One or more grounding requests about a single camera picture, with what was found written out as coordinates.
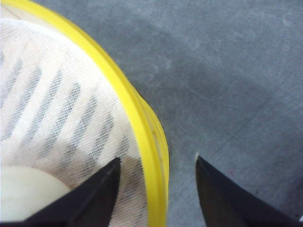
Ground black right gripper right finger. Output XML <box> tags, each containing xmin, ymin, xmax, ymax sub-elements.
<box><xmin>196</xmin><ymin>156</ymin><xmax>303</xmax><ymax>227</ymax></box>

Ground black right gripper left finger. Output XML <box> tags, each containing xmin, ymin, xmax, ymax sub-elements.
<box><xmin>4</xmin><ymin>158</ymin><xmax>121</xmax><ymax>227</ymax></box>

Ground steamer basket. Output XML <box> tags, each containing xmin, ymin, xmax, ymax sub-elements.
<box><xmin>0</xmin><ymin>0</ymin><xmax>169</xmax><ymax>227</ymax></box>

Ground large bun right basket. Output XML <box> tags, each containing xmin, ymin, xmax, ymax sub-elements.
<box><xmin>0</xmin><ymin>166</ymin><xmax>70</xmax><ymax>222</ymax></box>

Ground white gauze liner right basket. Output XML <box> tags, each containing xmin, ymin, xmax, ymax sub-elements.
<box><xmin>0</xmin><ymin>5</ymin><xmax>147</xmax><ymax>227</ymax></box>

